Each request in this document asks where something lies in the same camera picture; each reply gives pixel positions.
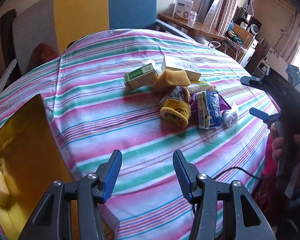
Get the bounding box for clear plastic bag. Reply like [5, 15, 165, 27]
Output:
[222, 103, 239, 128]

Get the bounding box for purple foil sachet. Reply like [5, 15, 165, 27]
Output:
[190, 91, 231, 113]

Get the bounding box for green yellow snack packet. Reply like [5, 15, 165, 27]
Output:
[187, 81, 218, 93]

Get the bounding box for cream white carton box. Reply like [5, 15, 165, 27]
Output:
[161, 56, 201, 81]

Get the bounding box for yellow knitted sock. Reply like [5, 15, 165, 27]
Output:
[159, 86, 191, 128]

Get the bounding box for gold metal tin box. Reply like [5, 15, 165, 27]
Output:
[0, 93, 116, 240]

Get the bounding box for yellow sponge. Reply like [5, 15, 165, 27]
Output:
[153, 69, 191, 92]
[0, 173, 10, 207]

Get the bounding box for green white medicine box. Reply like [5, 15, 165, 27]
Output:
[124, 63, 158, 91]

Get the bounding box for person right hand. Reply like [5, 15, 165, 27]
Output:
[269, 122, 300, 165]

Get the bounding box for wooden side table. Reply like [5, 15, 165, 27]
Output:
[158, 14, 225, 41]

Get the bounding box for patterned window curtain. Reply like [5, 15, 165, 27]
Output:
[196, 0, 237, 36]

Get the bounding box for pink small jar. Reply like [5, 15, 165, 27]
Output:
[189, 11, 197, 22]

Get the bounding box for striped bed sheet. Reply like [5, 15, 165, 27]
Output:
[0, 29, 276, 239]

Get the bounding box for white appliance box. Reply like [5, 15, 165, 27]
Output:
[172, 0, 193, 20]

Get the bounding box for dark red cushion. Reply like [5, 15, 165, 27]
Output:
[26, 43, 58, 72]

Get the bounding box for grey yellow blue armchair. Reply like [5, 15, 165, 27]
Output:
[0, 0, 198, 103]

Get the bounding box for black power cable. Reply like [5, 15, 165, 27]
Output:
[212, 166, 281, 181]

